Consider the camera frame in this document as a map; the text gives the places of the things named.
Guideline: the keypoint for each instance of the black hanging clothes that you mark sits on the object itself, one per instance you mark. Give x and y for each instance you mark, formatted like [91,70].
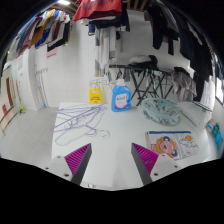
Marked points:
[168,23]

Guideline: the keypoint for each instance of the cartoon printed towel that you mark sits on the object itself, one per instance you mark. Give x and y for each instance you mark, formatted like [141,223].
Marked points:
[176,144]

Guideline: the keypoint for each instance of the black folding drying rack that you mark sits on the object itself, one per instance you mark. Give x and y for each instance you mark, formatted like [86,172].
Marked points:
[147,82]

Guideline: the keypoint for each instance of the teal items at right edge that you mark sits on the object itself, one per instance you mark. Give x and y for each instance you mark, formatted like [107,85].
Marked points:
[214,129]

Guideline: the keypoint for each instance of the blue detergent bottle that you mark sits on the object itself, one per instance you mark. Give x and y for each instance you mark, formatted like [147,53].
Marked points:
[121,97]

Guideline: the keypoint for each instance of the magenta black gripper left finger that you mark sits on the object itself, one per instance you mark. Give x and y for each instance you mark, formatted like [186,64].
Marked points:
[77,162]

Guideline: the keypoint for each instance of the yellow caution floor sign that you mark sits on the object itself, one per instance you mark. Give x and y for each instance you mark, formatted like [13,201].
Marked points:
[95,95]

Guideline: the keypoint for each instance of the row of colourful hanging clothes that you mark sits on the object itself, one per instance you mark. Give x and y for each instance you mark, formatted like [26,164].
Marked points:
[51,28]

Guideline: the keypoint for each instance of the pile of wire hangers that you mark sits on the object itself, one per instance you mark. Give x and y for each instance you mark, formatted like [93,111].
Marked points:
[78,121]

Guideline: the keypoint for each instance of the grey garment on rack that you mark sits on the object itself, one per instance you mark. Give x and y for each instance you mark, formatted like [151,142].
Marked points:
[184,87]

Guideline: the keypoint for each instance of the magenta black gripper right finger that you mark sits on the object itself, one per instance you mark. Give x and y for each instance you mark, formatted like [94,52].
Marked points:
[145,161]

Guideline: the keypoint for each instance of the red hanging garment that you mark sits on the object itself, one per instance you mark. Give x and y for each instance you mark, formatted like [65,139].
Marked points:
[92,9]

